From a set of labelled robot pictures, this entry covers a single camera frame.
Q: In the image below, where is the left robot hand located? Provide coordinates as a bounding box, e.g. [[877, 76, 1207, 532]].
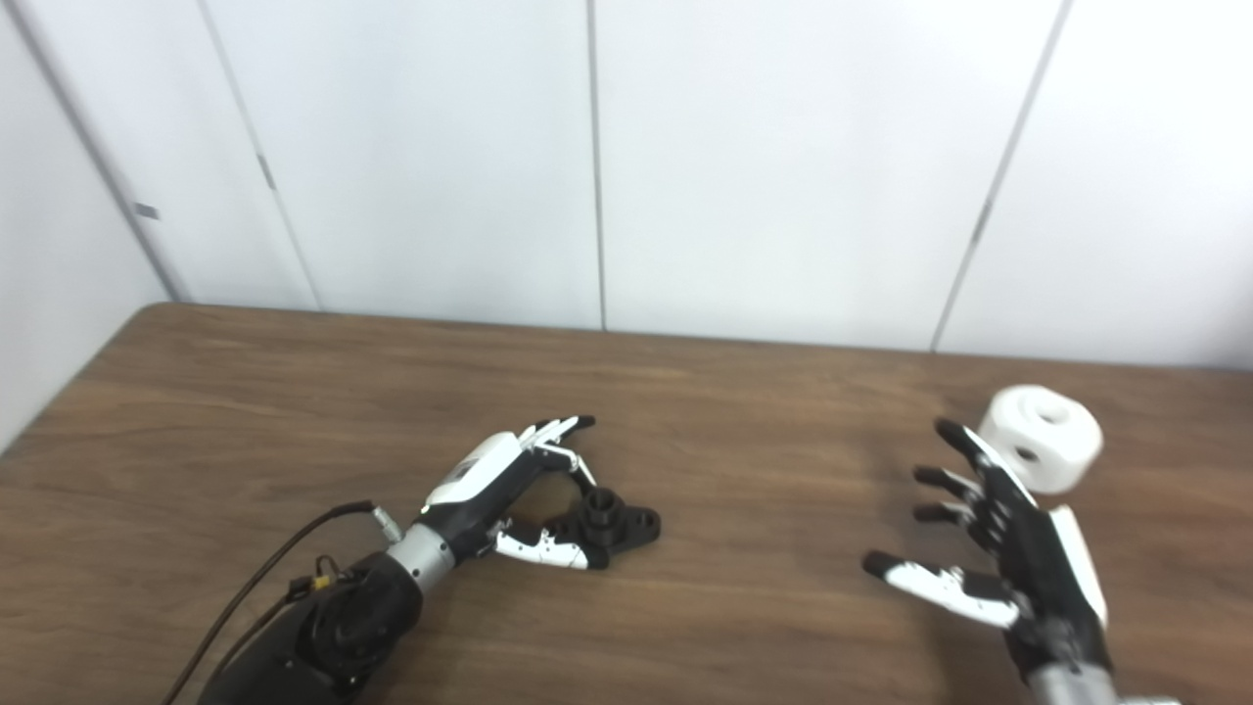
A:
[[421, 415, 614, 571]]

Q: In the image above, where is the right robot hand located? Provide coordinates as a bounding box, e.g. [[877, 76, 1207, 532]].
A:
[[861, 419, 1115, 679]]

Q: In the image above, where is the round white piece with holes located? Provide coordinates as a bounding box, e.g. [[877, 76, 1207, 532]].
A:
[[977, 385, 1105, 495]]

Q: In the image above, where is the black flanged holder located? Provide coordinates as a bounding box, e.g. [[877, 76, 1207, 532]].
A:
[[548, 487, 663, 571]]

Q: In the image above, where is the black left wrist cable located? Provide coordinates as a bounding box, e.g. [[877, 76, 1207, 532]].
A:
[[162, 500, 405, 705]]

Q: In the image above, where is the thin left wire yellow plug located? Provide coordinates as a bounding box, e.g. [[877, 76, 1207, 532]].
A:
[[210, 555, 340, 686]]

